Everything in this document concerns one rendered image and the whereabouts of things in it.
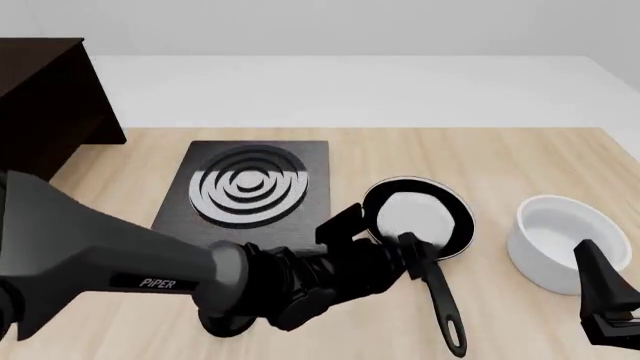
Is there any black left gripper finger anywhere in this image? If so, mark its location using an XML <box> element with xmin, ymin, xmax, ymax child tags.
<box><xmin>396</xmin><ymin>231</ymin><xmax>440</xmax><ymax>282</ymax></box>

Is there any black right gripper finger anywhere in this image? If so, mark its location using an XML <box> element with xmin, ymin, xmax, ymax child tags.
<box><xmin>572</xmin><ymin>238</ymin><xmax>627</xmax><ymax>321</ymax></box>

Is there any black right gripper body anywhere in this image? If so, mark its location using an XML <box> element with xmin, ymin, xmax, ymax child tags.
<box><xmin>578</xmin><ymin>309</ymin><xmax>640</xmax><ymax>348</ymax></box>

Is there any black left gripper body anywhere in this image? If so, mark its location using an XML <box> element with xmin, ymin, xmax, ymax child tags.
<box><xmin>367</xmin><ymin>238</ymin><xmax>412</xmax><ymax>282</ymax></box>

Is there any black frying pan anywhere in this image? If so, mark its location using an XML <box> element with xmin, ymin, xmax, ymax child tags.
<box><xmin>360</xmin><ymin>175</ymin><xmax>478</xmax><ymax>358</ymax></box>

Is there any dark brown wooden cabinet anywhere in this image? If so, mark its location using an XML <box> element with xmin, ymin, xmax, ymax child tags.
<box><xmin>0</xmin><ymin>36</ymin><xmax>128</xmax><ymax>183</ymax></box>

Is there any white round bowl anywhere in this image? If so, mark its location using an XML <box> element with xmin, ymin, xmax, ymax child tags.
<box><xmin>506</xmin><ymin>193</ymin><xmax>633</xmax><ymax>297</ymax></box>

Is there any flat black stove plate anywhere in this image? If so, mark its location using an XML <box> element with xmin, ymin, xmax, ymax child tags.
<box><xmin>150</xmin><ymin>139</ymin><xmax>333</xmax><ymax>252</ymax></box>

